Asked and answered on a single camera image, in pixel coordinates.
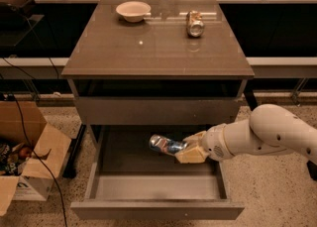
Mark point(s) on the open cardboard box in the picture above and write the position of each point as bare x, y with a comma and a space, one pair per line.
32, 153

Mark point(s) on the black power adapter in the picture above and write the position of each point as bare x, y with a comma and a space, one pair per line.
312, 168

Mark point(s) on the white ceramic bowl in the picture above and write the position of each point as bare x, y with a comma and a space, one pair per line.
133, 11

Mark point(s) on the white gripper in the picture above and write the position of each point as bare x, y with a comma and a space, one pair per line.
213, 142

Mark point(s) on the grey drawer cabinet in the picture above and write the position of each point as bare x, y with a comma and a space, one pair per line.
156, 58

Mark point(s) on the closed grey top drawer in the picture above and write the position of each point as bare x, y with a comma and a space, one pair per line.
102, 111

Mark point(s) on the open grey middle drawer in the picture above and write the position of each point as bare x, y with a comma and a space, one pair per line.
128, 180

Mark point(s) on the black device on shelf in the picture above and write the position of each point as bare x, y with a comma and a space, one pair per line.
17, 20

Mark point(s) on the items inside cardboard box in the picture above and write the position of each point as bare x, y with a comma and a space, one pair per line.
11, 158

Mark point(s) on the silver blue redbull can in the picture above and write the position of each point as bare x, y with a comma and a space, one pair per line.
166, 145

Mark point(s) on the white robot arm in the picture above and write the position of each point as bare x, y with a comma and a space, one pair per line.
270, 130

